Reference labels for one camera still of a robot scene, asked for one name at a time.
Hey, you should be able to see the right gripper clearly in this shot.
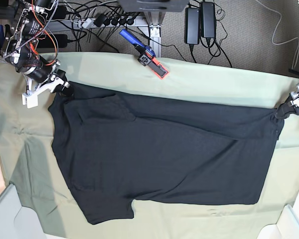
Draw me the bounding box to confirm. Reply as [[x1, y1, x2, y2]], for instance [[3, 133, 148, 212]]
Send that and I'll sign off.
[[24, 62, 74, 97]]

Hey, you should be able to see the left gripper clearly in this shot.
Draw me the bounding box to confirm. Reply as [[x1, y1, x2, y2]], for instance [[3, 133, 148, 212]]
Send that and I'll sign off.
[[275, 84, 299, 119]]

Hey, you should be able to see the dark navy T-shirt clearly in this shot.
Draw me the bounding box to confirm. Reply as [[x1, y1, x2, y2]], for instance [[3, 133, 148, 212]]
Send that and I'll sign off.
[[48, 83, 284, 225]]

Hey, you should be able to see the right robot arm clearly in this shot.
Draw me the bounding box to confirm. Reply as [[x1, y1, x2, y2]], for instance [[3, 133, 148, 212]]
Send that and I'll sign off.
[[0, 0, 73, 97]]

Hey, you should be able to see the black power brick left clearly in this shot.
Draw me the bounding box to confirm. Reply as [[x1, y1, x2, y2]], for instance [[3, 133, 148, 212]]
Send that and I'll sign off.
[[37, 34, 69, 48]]

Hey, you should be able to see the blue clamp at left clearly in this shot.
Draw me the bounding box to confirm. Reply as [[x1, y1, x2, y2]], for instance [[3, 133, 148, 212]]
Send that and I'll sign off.
[[0, 24, 11, 55]]

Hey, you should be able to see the blue orange bar clamp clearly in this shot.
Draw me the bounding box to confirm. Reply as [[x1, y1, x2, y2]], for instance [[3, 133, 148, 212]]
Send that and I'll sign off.
[[120, 29, 169, 79]]

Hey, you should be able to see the white power strip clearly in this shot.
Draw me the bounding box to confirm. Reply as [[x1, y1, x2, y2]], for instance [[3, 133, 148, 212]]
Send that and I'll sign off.
[[72, 13, 140, 29]]

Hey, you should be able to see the white bin lower right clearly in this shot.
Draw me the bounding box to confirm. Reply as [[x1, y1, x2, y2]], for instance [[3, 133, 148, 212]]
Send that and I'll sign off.
[[257, 205, 299, 239]]

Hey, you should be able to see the white bin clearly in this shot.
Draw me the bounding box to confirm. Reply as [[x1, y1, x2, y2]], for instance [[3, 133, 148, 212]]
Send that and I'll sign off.
[[0, 184, 46, 239], [257, 205, 299, 239]]

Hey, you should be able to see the black power adapter two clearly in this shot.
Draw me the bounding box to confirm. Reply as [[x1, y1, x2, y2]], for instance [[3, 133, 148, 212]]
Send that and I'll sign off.
[[200, 1, 216, 38]]

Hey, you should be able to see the black power adapter one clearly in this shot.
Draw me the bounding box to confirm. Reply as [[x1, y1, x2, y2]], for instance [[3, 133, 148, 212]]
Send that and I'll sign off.
[[184, 7, 199, 45]]

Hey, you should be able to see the white bin lower left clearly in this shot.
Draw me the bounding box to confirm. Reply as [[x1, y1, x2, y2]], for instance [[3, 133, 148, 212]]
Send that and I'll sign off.
[[0, 184, 46, 239]]

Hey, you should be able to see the white grey cable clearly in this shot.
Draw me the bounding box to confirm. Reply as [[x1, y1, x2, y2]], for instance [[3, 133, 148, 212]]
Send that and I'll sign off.
[[254, 0, 299, 70]]

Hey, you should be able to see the black camera mount top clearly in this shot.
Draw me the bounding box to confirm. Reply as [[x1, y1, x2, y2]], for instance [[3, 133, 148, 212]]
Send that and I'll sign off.
[[118, 0, 189, 12]]

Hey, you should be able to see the aluminium frame post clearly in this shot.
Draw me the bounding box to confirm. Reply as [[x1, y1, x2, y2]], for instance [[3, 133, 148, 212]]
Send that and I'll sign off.
[[140, 11, 165, 58]]

